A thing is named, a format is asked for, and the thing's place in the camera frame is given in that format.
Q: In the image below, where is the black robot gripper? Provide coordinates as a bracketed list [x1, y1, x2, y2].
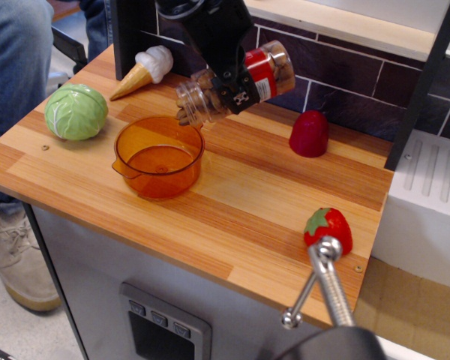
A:
[180, 1, 260, 115]

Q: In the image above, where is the clear almond jar red label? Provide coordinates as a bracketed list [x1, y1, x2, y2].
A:
[175, 40, 296, 128]

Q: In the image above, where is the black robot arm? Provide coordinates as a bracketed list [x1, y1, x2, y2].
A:
[155, 0, 260, 114]

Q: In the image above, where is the orange transparent plastic pot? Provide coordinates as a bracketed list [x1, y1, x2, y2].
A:
[112, 116, 205, 199]

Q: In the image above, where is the dark red jar lid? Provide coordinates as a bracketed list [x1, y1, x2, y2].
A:
[289, 110, 329, 158]

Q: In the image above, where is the toy ice cream cone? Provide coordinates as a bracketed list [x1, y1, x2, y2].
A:
[109, 45, 173, 101]

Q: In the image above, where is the red toy strawberry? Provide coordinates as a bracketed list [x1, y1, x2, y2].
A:
[304, 208, 353, 255]

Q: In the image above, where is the green toy cabbage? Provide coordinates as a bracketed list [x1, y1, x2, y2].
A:
[44, 83, 108, 141]

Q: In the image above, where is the black chair armrest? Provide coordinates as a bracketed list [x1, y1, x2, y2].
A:
[52, 26, 88, 74]

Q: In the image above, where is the person's leg in jeans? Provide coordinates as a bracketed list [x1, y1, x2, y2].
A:
[0, 0, 57, 206]

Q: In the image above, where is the grey oven control panel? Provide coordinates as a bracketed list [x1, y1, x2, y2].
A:
[119, 283, 212, 360]

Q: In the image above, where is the beige suede shoe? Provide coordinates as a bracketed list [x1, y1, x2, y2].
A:
[0, 203, 61, 312]

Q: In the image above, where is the black left side post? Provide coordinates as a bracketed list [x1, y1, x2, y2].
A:
[110, 0, 157, 80]

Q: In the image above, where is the metal clamp screw handle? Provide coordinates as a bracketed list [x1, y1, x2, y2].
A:
[281, 235, 356, 329]

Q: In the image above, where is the black vertical shelf post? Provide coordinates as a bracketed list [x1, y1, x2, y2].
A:
[384, 3, 450, 171]

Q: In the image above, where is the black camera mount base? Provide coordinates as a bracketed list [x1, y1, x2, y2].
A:
[277, 326, 386, 360]

